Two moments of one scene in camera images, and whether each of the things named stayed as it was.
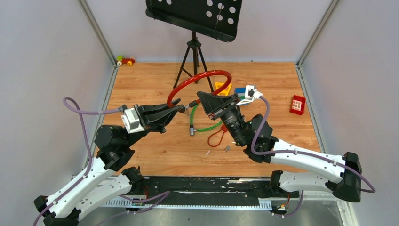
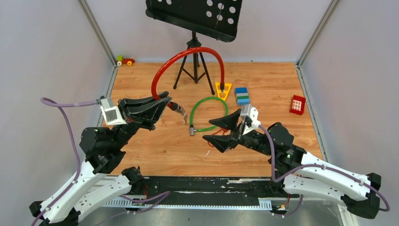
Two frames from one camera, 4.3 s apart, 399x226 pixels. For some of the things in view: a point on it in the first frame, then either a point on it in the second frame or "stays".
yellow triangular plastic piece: [224, 92] stays
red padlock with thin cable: [224, 129] stays
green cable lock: [192, 130] stays
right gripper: [213, 104] -> [220, 141]
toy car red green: [120, 60] stays
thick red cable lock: [182, 84] -> [171, 104]
